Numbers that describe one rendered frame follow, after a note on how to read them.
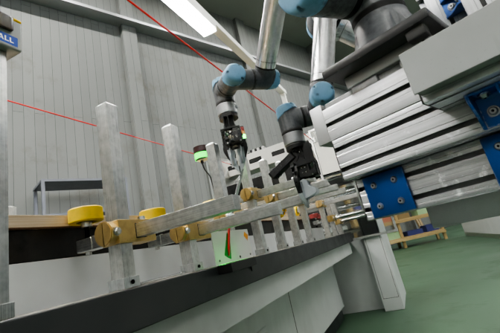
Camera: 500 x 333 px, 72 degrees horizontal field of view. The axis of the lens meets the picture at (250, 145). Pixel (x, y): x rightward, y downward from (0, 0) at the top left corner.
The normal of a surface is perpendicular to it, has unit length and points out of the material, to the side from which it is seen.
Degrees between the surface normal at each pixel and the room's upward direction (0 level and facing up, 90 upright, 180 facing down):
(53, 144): 90
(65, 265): 90
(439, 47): 90
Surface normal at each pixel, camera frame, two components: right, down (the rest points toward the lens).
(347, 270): -0.42, -0.18
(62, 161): 0.65, -0.36
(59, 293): 0.88, -0.31
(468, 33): -0.73, -0.04
